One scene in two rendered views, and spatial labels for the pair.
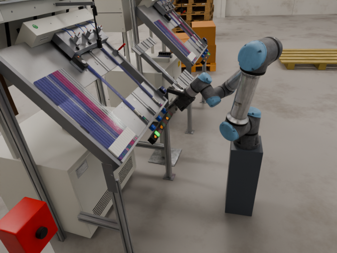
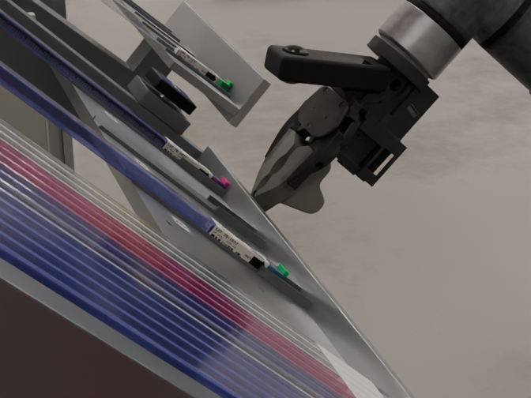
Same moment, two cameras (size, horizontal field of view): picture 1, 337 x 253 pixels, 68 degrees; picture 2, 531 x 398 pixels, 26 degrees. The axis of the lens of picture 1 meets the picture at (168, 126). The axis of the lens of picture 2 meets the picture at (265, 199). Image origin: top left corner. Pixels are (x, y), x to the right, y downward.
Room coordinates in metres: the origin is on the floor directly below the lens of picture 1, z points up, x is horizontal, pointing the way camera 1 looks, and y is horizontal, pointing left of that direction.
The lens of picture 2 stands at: (0.64, 0.65, 1.20)
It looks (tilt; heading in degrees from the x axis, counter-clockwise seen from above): 26 degrees down; 320
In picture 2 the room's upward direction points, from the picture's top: straight up
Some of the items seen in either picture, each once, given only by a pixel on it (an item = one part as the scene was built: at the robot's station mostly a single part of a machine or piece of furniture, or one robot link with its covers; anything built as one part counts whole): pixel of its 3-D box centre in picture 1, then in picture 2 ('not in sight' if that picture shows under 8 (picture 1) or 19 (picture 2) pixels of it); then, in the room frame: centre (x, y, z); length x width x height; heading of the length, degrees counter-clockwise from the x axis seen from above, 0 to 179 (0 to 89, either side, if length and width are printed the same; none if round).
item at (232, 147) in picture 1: (241, 176); not in sight; (1.23, -0.47, 0.28); 0.18 x 0.18 x 0.55; 75
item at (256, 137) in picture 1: (247, 135); not in sight; (1.23, -0.47, 0.60); 0.15 x 0.15 x 0.10
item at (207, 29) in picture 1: (190, 42); not in sight; (4.64, -0.49, 0.36); 1.27 x 0.98 x 0.71; 166
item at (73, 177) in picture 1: (71, 164); not in sight; (1.42, 0.71, 0.31); 0.70 x 0.65 x 0.62; 160
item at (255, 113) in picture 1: (248, 119); not in sight; (1.22, -0.46, 0.72); 0.13 x 0.12 x 0.14; 127
